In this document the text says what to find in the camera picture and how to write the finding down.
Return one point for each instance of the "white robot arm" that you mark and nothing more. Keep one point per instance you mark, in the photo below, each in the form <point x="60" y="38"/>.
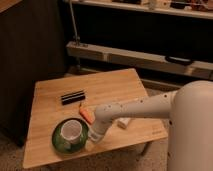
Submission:
<point x="158" y="106"/>

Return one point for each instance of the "metal pole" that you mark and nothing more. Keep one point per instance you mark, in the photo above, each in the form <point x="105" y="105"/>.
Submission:
<point x="76" y="36"/>

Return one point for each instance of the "black rectangular box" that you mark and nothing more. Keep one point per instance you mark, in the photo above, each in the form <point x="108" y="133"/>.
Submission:
<point x="73" y="97"/>

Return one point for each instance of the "white tube bottle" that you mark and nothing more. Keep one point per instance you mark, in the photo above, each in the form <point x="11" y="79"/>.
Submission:
<point x="123" y="122"/>

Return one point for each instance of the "orange carrot toy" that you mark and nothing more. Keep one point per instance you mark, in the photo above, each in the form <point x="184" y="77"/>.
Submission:
<point x="84" y="112"/>

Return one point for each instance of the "white cup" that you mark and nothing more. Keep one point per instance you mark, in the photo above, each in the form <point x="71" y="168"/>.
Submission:
<point x="71" y="131"/>

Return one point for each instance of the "black case handle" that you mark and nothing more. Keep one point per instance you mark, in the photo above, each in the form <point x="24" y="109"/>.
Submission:
<point x="180" y="61"/>

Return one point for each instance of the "wooden shelf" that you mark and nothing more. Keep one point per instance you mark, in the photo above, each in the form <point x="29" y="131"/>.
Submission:
<point x="144" y="8"/>

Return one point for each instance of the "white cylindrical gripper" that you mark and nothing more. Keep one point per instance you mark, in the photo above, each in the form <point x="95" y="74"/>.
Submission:
<point x="94" y="136"/>

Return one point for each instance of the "green ceramic bowl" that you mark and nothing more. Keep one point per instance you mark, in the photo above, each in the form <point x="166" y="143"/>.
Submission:
<point x="63" y="146"/>

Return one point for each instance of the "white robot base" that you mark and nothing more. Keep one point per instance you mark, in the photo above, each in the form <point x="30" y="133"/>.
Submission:
<point x="191" y="128"/>

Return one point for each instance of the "grey long case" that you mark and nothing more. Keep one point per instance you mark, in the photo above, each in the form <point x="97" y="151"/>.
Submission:
<point x="197" y="69"/>

